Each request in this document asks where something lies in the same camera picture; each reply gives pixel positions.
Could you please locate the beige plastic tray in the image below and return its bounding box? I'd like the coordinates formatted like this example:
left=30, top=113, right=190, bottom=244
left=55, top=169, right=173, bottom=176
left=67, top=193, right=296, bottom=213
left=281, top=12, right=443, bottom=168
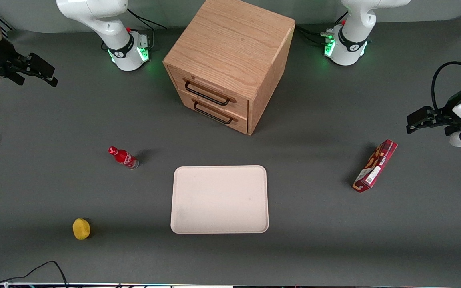
left=170, top=165, right=269, bottom=234

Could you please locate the black left arm base cable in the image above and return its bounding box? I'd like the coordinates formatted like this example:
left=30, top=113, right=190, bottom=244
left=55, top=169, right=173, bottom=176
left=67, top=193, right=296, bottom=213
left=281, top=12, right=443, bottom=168
left=295, top=12, right=349, bottom=46

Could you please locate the yellow lemon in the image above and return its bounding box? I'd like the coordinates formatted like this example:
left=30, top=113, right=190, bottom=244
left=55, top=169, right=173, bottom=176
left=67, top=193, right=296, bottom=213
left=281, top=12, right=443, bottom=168
left=72, top=218, right=91, bottom=240

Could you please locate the red cookie box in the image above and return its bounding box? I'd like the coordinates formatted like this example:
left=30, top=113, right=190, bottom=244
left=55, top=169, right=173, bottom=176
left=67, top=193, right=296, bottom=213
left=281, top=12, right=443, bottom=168
left=352, top=139, right=398, bottom=193

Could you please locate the black right arm base cable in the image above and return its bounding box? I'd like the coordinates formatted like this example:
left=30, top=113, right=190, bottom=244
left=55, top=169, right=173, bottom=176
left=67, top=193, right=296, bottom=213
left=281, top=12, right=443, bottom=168
left=126, top=7, right=168, bottom=31

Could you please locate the black arm base cable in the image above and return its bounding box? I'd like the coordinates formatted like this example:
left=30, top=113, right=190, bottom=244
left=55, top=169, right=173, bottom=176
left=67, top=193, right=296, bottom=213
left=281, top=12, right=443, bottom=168
left=126, top=7, right=168, bottom=31
left=295, top=12, right=349, bottom=46

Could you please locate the black looped wrist cable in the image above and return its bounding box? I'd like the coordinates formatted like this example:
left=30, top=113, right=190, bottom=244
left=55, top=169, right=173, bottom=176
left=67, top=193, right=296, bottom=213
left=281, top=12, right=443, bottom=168
left=431, top=61, right=461, bottom=113

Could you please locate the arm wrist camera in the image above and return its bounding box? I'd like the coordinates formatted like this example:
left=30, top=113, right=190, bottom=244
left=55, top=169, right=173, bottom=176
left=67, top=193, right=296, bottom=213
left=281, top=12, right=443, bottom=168
left=407, top=106, right=435, bottom=126
left=26, top=52, right=57, bottom=79

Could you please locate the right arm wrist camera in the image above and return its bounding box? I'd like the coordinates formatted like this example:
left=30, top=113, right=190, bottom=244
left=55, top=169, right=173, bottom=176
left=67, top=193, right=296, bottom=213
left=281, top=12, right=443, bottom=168
left=26, top=52, right=57, bottom=79

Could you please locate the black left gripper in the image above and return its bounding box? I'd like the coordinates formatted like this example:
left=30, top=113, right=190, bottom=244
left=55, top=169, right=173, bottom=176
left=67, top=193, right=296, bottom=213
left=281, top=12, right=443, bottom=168
left=406, top=88, right=461, bottom=137

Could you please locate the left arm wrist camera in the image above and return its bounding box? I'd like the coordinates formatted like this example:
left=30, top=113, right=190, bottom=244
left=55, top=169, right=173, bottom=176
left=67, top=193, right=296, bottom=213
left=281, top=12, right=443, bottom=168
left=407, top=106, right=435, bottom=126

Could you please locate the red soda bottle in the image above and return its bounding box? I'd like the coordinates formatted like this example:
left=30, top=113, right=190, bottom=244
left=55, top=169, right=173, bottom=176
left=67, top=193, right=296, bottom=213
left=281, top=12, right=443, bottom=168
left=108, top=146, right=140, bottom=170

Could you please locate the black cable on table edge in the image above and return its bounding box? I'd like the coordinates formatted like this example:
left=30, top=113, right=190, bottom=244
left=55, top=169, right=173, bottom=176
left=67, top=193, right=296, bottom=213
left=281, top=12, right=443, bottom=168
left=0, top=261, right=69, bottom=288

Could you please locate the oak wooden drawer cabinet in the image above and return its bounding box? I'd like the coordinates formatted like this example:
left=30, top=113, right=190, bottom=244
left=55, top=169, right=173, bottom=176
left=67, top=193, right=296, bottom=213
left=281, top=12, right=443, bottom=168
left=162, top=0, right=296, bottom=136

